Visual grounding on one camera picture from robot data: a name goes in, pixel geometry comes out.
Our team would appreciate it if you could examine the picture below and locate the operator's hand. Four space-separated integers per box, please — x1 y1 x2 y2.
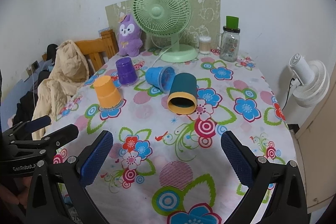
0 185 28 209

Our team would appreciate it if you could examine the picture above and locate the beige padded jacket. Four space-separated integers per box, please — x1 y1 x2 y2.
31 39 91 140

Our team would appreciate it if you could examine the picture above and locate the blue plastic cup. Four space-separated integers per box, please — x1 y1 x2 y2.
145 65 176 94

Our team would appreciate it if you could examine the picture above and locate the orange plastic cup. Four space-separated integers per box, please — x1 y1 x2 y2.
93 76 122 109

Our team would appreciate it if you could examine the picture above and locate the white fan power cable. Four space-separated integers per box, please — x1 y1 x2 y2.
151 34 174 67

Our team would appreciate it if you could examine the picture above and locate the white floor fan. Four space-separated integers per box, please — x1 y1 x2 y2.
289 53 330 108

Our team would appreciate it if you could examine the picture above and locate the cotton swab container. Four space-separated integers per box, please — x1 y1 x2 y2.
199 36 211 55

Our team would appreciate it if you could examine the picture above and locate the floral tablecloth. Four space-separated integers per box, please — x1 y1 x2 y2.
48 48 296 223

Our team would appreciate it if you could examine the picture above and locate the purple plastic cup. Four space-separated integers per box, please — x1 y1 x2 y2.
116 57 138 86

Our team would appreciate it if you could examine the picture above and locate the teal and yellow cup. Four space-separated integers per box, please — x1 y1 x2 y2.
167 73 198 115

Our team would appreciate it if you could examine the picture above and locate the green cup on jar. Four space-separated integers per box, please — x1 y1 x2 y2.
226 16 239 30

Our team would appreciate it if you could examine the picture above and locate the glass mason jar mug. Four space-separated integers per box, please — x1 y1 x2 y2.
217 26 240 63

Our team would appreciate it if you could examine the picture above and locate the green desk fan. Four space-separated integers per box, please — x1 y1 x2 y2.
131 0 198 63

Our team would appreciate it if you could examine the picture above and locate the purple plush toy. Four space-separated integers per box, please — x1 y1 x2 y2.
118 14 143 57

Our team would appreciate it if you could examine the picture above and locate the black clothing pile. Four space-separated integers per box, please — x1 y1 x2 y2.
12 44 58 125

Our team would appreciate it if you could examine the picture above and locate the wooden chair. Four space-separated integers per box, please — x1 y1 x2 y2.
43 29 118 82

